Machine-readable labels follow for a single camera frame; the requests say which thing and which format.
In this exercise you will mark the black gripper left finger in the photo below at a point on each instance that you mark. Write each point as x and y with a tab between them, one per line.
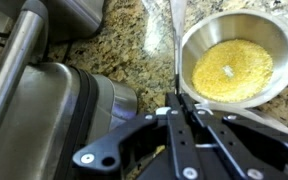
180	150

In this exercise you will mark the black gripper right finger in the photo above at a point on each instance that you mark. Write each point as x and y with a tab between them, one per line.
244	146

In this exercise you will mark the steel bowl with yellow grains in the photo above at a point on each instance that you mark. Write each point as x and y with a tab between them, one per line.
234	66

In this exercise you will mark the stainless steel panini grill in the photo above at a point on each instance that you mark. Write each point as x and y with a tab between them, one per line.
34	116

